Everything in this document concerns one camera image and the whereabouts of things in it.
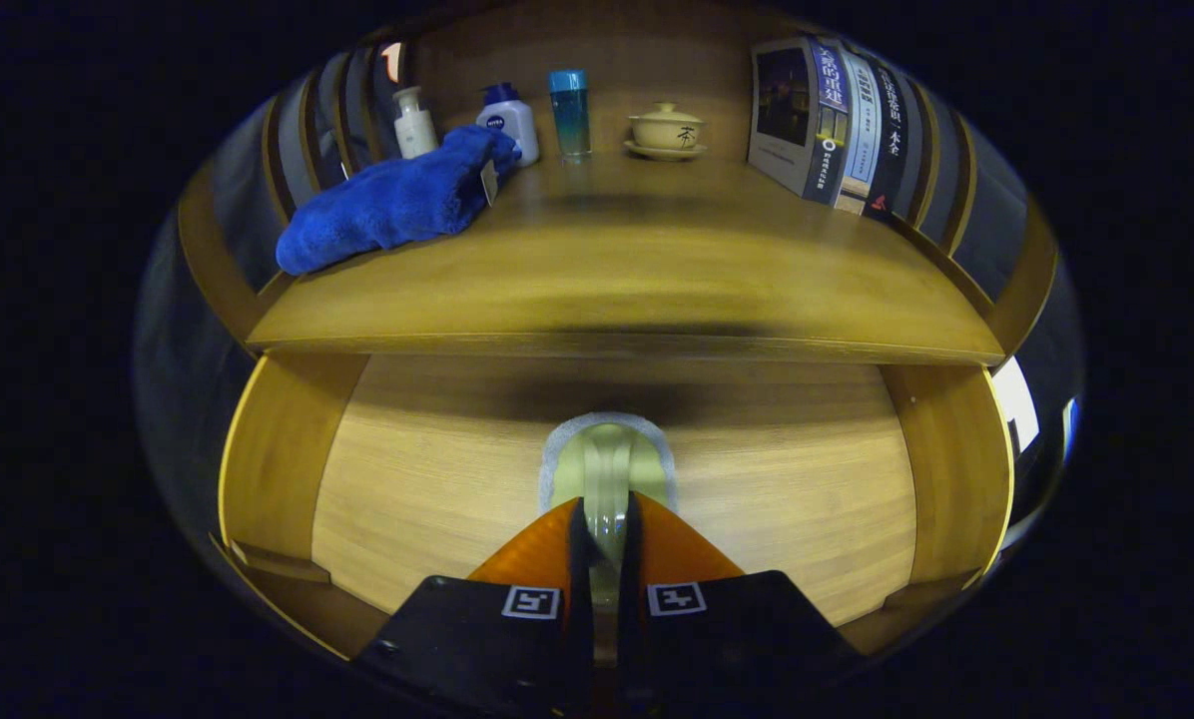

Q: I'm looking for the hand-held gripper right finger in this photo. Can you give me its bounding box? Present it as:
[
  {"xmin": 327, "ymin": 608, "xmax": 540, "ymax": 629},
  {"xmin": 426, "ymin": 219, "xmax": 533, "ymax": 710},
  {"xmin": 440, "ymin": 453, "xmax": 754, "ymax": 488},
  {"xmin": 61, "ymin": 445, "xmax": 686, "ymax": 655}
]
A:
[{"xmin": 615, "ymin": 489, "xmax": 865, "ymax": 718}]

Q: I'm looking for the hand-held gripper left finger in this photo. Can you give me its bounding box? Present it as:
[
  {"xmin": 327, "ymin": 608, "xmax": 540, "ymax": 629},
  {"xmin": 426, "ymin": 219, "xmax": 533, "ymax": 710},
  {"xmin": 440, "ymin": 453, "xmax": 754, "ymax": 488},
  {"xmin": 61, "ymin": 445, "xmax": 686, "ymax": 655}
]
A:
[{"xmin": 350, "ymin": 495, "xmax": 596, "ymax": 718}]

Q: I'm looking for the pale green scrub brush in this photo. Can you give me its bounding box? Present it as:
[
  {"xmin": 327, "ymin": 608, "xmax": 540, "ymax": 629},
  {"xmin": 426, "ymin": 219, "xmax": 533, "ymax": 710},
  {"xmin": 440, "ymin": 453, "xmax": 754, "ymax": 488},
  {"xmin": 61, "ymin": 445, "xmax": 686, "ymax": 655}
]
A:
[{"xmin": 539, "ymin": 411, "xmax": 678, "ymax": 610}]

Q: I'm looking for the wooden drawer with black knob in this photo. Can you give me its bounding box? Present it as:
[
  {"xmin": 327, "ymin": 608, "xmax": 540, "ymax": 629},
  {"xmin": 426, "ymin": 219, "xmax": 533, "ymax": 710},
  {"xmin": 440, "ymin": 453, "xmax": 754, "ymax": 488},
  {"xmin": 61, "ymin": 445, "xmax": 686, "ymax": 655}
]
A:
[{"xmin": 208, "ymin": 350, "xmax": 1015, "ymax": 665}]

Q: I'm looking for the wooden countertop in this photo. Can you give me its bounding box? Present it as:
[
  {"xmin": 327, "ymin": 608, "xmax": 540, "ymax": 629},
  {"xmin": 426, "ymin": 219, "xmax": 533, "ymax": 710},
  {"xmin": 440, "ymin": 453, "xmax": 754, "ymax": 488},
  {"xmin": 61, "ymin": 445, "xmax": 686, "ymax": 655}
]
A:
[{"xmin": 246, "ymin": 150, "xmax": 1005, "ymax": 366}]

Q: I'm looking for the blue towel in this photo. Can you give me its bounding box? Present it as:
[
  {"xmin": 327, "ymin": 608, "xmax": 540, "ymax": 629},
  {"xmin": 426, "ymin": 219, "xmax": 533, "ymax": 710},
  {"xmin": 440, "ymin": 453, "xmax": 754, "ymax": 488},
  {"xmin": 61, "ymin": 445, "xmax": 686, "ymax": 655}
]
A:
[{"xmin": 276, "ymin": 125, "xmax": 521, "ymax": 277}]

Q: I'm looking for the black backdrop cloth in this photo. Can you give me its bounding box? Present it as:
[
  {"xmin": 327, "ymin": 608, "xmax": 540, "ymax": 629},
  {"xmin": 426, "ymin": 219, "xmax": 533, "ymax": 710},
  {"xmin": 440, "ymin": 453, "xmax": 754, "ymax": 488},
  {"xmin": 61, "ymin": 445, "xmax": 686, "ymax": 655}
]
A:
[{"xmin": 136, "ymin": 45, "xmax": 1085, "ymax": 560}]

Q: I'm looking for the beige lidded teacup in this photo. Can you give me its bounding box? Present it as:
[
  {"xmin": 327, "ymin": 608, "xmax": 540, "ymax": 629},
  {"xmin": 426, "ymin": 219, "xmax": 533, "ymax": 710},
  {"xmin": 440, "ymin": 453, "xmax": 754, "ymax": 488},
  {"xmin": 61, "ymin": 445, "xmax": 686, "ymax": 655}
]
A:
[{"xmin": 624, "ymin": 102, "xmax": 709, "ymax": 162}]

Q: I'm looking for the white bottle with blue cap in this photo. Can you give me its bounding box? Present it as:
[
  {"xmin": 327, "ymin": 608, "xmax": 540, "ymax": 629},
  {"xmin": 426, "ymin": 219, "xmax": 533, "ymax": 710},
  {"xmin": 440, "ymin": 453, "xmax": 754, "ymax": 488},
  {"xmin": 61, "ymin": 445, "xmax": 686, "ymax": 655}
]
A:
[{"xmin": 474, "ymin": 82, "xmax": 540, "ymax": 168}]

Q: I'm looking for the teal bottle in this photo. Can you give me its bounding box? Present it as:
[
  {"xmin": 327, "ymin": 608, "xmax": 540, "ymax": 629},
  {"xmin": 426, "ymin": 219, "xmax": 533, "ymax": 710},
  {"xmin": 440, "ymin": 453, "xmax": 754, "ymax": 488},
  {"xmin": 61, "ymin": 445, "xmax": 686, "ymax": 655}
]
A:
[{"xmin": 547, "ymin": 69, "xmax": 592, "ymax": 164}]

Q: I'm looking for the white pump bottle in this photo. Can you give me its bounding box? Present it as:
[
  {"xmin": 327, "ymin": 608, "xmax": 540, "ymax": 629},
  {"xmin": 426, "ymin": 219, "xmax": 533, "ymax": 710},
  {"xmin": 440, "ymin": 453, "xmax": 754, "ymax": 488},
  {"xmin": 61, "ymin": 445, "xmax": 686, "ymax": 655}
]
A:
[{"xmin": 392, "ymin": 86, "xmax": 439, "ymax": 161}]

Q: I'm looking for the book with pale spine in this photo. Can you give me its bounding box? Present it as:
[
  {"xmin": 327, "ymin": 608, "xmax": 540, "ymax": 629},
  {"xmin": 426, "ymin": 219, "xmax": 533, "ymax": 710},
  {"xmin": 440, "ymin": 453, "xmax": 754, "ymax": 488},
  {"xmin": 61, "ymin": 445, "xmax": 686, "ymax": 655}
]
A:
[{"xmin": 834, "ymin": 50, "xmax": 883, "ymax": 216}]

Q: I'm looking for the book with black spine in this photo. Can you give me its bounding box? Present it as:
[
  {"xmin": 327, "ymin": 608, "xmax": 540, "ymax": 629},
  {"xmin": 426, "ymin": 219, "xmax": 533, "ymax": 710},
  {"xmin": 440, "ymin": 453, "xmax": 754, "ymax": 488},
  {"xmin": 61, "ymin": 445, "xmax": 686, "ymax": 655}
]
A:
[{"xmin": 865, "ymin": 65, "xmax": 912, "ymax": 223}]

